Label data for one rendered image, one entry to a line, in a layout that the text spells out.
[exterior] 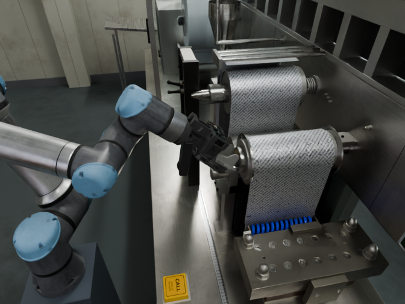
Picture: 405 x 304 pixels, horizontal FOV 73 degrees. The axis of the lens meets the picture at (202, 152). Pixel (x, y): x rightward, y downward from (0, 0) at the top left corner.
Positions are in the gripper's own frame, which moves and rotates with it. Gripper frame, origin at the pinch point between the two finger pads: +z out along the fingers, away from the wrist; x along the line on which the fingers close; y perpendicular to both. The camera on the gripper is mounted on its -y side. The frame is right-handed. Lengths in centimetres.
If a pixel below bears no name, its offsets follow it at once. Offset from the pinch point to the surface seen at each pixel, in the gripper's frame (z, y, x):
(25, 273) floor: -9, -170, 57
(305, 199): 25.0, 5.9, -5.3
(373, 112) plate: 18.0, 35.7, -2.3
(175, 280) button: 5.5, -35.6, -13.5
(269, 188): 10.8, 3.0, -5.2
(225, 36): 1, 22, 68
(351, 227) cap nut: 38.8, 9.4, -13.2
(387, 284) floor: 166, -21, 8
